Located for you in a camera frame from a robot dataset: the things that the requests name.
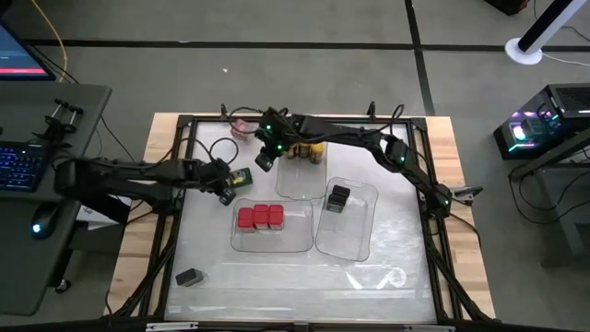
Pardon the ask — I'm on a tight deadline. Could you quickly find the wide clear plastic bin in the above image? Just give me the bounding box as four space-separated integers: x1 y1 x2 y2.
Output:
230 197 315 254

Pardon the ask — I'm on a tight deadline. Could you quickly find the white cardboard box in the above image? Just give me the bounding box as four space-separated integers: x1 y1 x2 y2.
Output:
76 202 133 231

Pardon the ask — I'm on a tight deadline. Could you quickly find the black clamp stand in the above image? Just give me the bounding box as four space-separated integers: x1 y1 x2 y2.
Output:
31 98 84 148

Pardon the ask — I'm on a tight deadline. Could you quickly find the black computer mouse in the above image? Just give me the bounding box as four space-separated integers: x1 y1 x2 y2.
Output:
29 202 61 241

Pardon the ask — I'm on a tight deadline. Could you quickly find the backlit black keyboard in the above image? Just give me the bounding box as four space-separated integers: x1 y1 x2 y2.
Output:
0 141 47 194

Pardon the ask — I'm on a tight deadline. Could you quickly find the grey side desk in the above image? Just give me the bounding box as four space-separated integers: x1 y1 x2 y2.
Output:
0 82 113 317

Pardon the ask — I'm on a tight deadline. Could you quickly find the computer monitor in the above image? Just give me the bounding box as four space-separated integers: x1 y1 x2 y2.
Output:
0 25 56 82

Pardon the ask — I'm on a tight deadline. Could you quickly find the black box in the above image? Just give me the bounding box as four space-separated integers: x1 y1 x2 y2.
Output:
482 0 530 17

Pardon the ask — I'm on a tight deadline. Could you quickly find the white pole with round base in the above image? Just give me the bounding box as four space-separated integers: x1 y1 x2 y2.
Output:
503 0 587 66

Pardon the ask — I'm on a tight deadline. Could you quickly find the black computer tower with lights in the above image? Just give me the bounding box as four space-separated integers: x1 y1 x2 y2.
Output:
492 82 590 161

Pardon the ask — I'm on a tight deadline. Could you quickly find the silver frame bracket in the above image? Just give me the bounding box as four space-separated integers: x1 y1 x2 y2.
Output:
403 324 456 332
145 322 199 332

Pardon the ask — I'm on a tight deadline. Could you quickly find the yellow cable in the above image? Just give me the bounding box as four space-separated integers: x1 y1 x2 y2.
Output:
29 0 69 84

